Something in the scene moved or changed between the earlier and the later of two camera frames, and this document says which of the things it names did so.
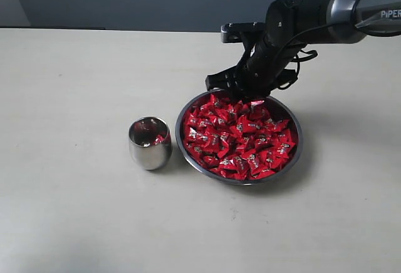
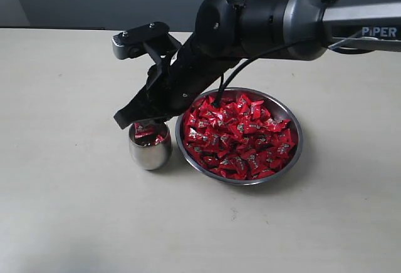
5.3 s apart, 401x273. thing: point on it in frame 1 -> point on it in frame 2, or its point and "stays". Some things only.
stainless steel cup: [152, 157] stays
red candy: [196, 134] stays
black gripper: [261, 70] -> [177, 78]
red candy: [257, 102] -> [141, 130]
